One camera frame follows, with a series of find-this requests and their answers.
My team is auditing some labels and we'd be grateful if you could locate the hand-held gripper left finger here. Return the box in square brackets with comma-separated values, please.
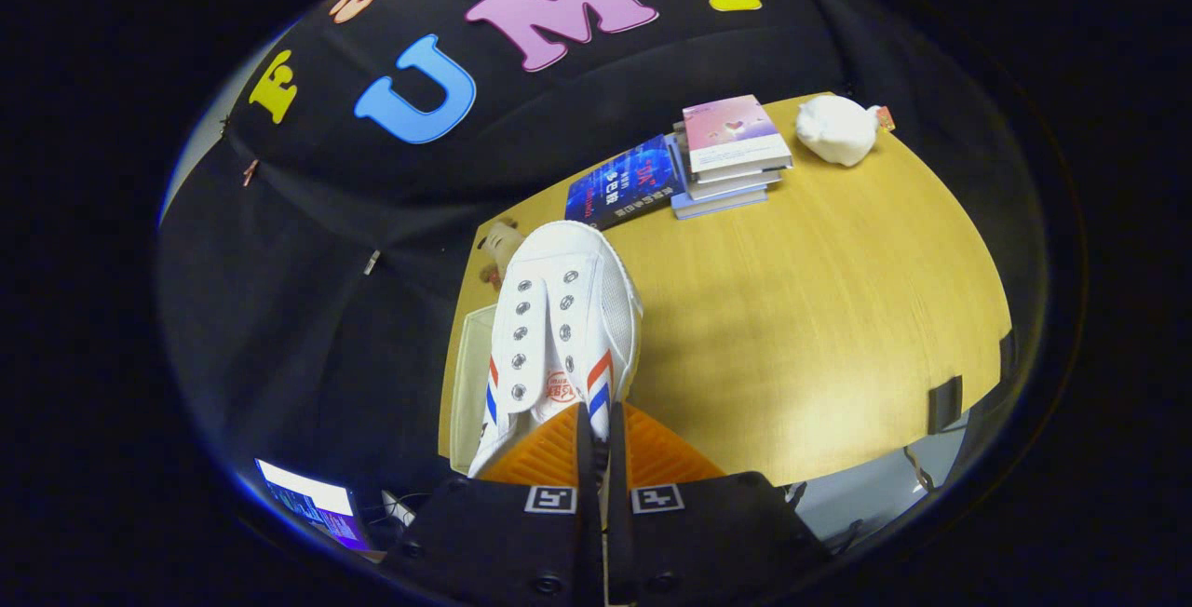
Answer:
[382, 402, 603, 607]

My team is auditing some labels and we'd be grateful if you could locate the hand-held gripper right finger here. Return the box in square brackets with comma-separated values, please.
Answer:
[605, 402, 832, 607]

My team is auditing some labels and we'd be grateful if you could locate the beige fabric storage box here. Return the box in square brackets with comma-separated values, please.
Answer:
[450, 304, 500, 476]

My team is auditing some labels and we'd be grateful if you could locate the white striped canvas shoe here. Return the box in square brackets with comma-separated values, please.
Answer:
[468, 221, 645, 479]

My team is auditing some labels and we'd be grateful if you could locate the laptop screen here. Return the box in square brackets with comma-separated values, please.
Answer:
[254, 458, 373, 552]

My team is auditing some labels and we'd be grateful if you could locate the tan plush dog toy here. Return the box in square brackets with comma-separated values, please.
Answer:
[477, 220, 524, 290]

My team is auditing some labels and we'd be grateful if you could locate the black backdrop cloth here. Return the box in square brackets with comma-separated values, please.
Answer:
[158, 0, 1025, 519]

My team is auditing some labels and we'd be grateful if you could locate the light blue book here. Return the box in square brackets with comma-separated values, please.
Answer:
[670, 181, 771, 221]

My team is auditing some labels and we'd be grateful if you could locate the white paperback book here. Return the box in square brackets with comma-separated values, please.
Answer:
[694, 160, 784, 201]

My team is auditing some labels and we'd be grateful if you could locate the dark blue book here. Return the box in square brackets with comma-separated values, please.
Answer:
[564, 134, 686, 232]

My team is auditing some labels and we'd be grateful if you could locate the pink cover book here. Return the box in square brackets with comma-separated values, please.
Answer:
[682, 94, 794, 173]

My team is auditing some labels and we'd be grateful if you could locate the white plush toy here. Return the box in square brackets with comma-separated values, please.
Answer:
[794, 94, 897, 168]

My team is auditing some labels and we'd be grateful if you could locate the black cable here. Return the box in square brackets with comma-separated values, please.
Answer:
[901, 444, 940, 494]

